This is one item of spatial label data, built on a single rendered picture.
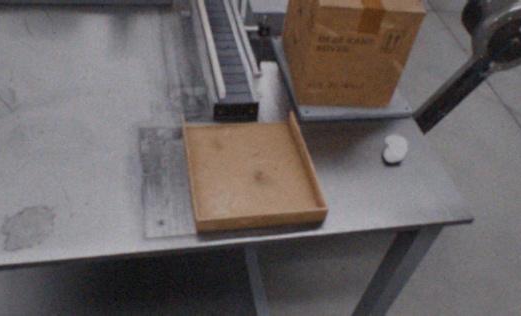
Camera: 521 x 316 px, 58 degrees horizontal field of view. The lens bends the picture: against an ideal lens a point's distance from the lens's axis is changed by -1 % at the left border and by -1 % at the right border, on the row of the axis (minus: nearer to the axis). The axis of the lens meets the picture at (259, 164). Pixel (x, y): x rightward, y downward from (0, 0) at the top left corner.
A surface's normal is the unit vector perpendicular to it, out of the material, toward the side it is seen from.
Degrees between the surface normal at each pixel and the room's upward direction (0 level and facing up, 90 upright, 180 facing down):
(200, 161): 0
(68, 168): 0
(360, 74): 90
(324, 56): 90
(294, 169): 0
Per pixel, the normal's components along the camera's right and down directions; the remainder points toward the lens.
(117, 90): 0.12, -0.69
